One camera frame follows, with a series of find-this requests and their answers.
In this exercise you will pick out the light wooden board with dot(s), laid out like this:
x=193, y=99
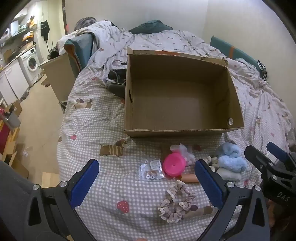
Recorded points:
x=50, y=179

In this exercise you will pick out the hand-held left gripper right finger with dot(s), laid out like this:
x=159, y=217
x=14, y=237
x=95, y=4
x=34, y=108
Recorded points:
x=209, y=185

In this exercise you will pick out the light blue fluffy cloth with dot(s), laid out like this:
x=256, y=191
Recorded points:
x=231, y=162

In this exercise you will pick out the beige lace scrunchie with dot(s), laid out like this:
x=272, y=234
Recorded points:
x=172, y=193

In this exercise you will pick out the pink white mesh pouch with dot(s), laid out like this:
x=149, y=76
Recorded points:
x=187, y=151

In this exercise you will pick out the red case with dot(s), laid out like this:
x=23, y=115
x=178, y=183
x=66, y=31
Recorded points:
x=4, y=134

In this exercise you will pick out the person's right forearm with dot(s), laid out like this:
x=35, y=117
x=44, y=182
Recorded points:
x=279, y=215

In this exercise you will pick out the white cabinet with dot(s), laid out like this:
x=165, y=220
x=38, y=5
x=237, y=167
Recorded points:
x=10, y=81

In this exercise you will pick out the black white checkered cloth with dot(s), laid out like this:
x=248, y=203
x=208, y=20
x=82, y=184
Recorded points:
x=262, y=69

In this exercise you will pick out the teal chair with orange edge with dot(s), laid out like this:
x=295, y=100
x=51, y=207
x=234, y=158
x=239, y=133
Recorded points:
x=79, y=48

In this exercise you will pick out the teal cushion with orange stripe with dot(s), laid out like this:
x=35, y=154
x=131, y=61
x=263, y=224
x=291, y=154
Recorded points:
x=226, y=47

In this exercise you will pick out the black hanging garment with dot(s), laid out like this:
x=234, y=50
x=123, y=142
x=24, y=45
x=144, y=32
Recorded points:
x=45, y=29

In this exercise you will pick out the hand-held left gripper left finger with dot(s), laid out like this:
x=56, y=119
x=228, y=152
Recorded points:
x=84, y=183

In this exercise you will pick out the white washing machine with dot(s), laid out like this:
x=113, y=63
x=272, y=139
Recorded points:
x=31, y=62

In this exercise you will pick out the pink round plastic lid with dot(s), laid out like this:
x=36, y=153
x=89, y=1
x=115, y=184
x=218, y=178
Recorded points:
x=173, y=164

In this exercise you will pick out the beige side table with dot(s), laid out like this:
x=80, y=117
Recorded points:
x=60, y=74

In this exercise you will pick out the clear plastic bag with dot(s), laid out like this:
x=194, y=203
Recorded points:
x=150, y=171

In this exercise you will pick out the grey bin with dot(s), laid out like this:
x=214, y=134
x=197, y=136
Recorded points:
x=13, y=120

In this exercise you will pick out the dark teal pillow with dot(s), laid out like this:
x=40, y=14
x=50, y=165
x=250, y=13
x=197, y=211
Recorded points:
x=150, y=26

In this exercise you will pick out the small beige plush toy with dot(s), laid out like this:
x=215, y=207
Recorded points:
x=211, y=161

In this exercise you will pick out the dark grey clothes pile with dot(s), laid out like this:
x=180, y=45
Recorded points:
x=116, y=85

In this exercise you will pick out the checkered bedsheet with dog print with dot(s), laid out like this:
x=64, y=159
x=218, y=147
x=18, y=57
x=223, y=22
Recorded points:
x=111, y=139

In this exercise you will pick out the white fluffy cloth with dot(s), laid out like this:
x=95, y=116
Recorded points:
x=246, y=63

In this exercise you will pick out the brown cardboard box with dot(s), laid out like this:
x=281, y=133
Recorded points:
x=180, y=92

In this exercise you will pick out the white floral duvet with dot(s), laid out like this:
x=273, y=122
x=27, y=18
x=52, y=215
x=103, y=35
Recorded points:
x=261, y=99

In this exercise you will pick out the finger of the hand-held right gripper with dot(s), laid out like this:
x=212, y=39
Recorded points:
x=277, y=150
x=259, y=160

